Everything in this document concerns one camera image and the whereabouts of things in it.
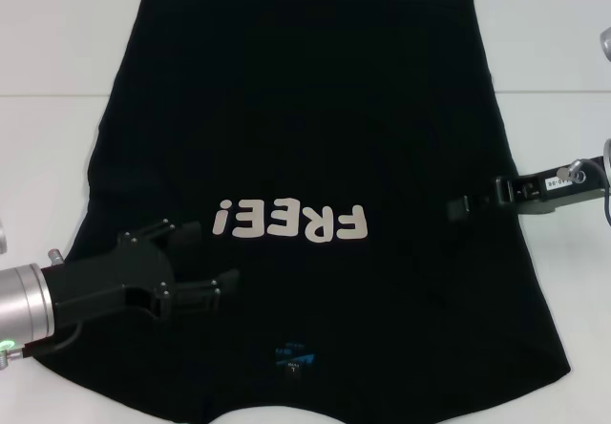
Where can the black shirt with FREE print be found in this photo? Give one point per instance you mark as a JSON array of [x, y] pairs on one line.
[[305, 109]]

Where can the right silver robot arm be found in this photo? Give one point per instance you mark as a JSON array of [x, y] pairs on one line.
[[607, 44]]

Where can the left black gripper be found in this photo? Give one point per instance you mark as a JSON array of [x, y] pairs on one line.
[[105, 276]]

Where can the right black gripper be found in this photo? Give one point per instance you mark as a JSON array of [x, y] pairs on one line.
[[530, 192]]

